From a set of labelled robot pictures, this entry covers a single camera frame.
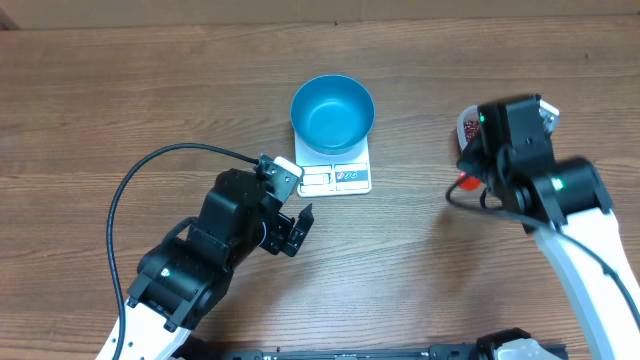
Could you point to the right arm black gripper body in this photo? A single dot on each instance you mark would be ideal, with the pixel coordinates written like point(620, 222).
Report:
point(484, 169)

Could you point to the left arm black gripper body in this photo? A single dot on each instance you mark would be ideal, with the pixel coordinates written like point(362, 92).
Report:
point(275, 233)

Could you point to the red measuring scoop blue handle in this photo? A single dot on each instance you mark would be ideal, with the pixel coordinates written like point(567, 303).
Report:
point(468, 183)

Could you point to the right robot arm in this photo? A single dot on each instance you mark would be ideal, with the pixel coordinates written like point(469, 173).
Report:
point(565, 206)

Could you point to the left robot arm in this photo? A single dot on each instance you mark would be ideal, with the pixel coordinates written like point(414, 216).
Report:
point(180, 280)

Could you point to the white kitchen scale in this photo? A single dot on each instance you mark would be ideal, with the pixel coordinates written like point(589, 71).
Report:
point(324, 175)

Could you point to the blue bowl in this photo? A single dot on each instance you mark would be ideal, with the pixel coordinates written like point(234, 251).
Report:
point(332, 113)

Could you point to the red beans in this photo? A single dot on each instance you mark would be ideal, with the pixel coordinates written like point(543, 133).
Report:
point(471, 129)

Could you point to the clear plastic container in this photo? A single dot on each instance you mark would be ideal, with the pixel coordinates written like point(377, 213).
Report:
point(470, 113)

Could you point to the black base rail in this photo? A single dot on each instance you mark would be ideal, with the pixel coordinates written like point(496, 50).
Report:
point(512, 343)

